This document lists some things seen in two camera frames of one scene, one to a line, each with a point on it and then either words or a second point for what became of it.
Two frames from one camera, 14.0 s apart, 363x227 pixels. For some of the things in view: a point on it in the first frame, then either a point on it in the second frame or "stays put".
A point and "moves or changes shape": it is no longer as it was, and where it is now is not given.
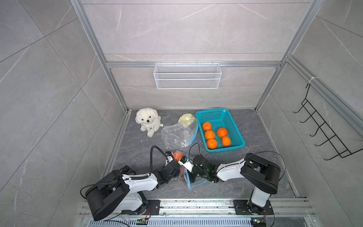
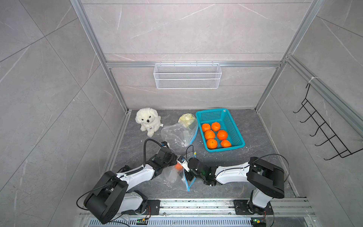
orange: (206, 126) stays put
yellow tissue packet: (186, 118) stays put
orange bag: (222, 132) → (215, 126)
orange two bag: (209, 134) stays put
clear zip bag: (177, 137) stays put
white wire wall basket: (185, 76) stays put
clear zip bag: (185, 177) moves or changes shape
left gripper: (177, 173) → (172, 156)
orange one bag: (211, 144) stays put
